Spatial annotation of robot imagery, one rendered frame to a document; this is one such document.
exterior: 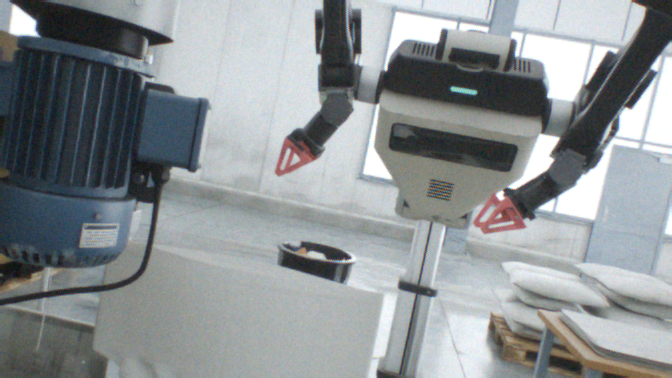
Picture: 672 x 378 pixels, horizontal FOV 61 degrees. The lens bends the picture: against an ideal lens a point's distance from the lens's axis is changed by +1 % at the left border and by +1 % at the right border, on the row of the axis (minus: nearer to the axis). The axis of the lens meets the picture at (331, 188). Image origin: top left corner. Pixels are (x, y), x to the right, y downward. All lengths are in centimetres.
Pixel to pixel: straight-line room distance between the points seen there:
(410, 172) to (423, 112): 17
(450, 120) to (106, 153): 86
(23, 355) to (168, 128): 104
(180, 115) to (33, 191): 18
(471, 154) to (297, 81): 788
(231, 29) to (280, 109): 150
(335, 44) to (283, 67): 813
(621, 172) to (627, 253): 123
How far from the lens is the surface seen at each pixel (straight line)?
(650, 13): 97
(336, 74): 115
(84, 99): 67
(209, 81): 953
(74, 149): 68
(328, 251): 355
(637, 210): 965
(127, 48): 70
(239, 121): 932
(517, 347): 439
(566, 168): 110
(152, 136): 69
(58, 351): 158
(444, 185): 146
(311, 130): 116
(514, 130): 136
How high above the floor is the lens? 128
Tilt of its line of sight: 4 degrees down
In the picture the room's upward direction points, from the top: 11 degrees clockwise
